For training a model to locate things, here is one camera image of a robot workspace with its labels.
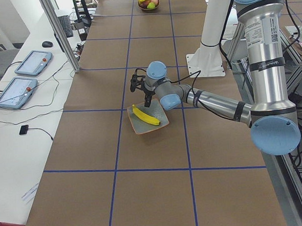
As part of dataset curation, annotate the black keyboard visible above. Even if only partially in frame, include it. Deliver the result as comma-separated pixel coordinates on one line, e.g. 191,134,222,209
57,15,73,38

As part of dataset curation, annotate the teach pendant far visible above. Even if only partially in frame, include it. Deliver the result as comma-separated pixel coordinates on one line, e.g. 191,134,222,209
14,50,53,76

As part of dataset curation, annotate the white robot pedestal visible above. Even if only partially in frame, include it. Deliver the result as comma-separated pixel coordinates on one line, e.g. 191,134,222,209
186,0,232,78

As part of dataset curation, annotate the wicker fruit basket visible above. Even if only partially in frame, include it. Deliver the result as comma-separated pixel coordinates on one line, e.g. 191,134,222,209
138,0,159,10

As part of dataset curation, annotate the teach pendant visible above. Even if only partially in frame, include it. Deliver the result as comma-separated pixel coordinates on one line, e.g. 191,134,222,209
0,77,38,109
14,50,53,76

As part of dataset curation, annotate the green pear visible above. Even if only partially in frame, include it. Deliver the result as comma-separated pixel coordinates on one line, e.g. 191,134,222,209
146,3,156,10

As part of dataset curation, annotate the grey square plate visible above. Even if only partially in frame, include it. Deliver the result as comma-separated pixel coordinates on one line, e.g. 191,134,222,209
127,99,169,134

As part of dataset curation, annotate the small black box device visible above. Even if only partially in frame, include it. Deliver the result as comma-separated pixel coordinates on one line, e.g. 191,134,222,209
19,125,29,135

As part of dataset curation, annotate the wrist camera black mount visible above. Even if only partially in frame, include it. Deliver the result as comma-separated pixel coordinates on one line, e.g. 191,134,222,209
130,68,146,93

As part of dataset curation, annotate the aluminium frame post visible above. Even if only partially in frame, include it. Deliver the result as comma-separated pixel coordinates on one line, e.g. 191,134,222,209
39,0,80,73

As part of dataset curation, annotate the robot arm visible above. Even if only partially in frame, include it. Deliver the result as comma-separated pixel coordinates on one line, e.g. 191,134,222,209
131,0,301,155

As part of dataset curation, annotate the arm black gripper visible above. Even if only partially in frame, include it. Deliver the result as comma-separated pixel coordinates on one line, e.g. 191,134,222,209
143,89,155,107

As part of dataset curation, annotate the teach pendant near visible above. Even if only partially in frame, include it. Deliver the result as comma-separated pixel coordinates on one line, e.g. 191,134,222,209
0,77,38,109

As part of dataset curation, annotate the black computer mouse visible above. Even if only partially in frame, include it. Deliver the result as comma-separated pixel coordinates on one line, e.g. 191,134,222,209
41,41,53,48

